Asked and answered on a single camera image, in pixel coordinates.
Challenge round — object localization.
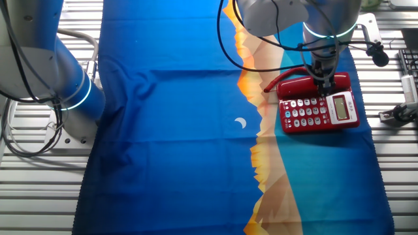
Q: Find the black computer keyboard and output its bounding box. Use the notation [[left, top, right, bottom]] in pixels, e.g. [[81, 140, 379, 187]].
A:
[[398, 48, 418, 79]]

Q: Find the red phone cord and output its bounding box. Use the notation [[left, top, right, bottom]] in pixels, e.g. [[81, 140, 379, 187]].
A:
[[263, 67, 311, 94]]

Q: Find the thick grey robot cable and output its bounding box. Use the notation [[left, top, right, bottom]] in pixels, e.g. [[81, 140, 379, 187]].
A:
[[57, 28, 99, 81]]

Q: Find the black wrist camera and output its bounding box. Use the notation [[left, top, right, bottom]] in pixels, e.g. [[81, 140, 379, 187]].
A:
[[365, 41, 391, 68]]

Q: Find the blue landscape print cloth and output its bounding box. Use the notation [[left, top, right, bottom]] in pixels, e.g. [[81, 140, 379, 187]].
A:
[[71, 0, 395, 235]]

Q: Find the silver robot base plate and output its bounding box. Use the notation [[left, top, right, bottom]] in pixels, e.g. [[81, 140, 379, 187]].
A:
[[44, 107, 99, 154]]

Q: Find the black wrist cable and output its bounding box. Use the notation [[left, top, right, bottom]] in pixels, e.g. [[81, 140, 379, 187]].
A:
[[216, 0, 376, 72]]

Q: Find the black box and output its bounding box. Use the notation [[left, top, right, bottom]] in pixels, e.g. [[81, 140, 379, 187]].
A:
[[400, 28, 418, 50]]

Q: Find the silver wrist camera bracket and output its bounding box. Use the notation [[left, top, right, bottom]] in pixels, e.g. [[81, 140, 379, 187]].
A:
[[355, 12, 383, 45]]

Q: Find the grey flat device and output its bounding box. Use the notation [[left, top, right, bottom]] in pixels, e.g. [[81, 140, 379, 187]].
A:
[[388, 0, 418, 10]]

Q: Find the black cable bundle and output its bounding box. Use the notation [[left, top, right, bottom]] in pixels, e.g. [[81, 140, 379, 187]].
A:
[[0, 6, 65, 158]]

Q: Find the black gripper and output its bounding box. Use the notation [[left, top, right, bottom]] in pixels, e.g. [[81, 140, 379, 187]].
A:
[[308, 54, 339, 97]]

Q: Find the red telephone handset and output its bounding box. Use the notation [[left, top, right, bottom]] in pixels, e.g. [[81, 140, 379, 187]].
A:
[[276, 71, 352, 101]]

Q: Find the black camera clamp mount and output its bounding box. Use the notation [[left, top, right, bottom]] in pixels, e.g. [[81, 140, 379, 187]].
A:
[[378, 101, 418, 128]]

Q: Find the red telephone base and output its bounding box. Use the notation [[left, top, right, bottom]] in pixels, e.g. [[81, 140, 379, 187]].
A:
[[277, 86, 361, 134]]

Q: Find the green object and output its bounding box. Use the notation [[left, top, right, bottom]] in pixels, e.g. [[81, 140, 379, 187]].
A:
[[360, 0, 383, 10]]

